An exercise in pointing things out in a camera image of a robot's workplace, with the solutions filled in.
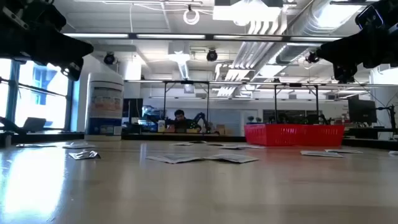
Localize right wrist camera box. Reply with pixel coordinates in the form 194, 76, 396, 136
355, 4, 385, 31

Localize black overhead light bar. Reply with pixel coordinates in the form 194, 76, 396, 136
62, 32, 343, 44

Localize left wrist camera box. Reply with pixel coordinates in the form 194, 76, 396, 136
1, 7, 32, 32

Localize red plastic basket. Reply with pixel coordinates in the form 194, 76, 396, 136
300, 124, 345, 147
244, 123, 303, 147

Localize black background frame stand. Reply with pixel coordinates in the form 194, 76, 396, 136
163, 80, 211, 134
273, 83, 320, 125

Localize black computer monitor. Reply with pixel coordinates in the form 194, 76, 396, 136
123, 98, 144, 119
347, 95, 378, 126

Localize white coiled cable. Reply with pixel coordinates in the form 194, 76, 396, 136
182, 8, 200, 26

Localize large glass window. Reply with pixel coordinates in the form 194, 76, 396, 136
0, 58, 74, 131

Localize black aluminium table frame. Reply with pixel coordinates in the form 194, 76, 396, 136
0, 115, 398, 151

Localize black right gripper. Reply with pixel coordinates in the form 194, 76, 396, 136
316, 0, 398, 84

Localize brown cardboard boxes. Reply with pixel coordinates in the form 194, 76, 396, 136
216, 124, 234, 136

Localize open grey laptop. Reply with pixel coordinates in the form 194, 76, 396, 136
22, 117, 47, 133

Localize silver ceiling duct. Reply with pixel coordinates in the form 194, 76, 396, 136
275, 0, 343, 65

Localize person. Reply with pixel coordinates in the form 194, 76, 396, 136
167, 108, 194, 133

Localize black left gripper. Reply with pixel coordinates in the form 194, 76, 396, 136
0, 1, 94, 82

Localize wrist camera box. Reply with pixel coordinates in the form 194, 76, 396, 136
355, 4, 385, 31
1, 7, 32, 32

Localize white wipes canister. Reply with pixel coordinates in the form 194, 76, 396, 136
84, 72, 124, 142

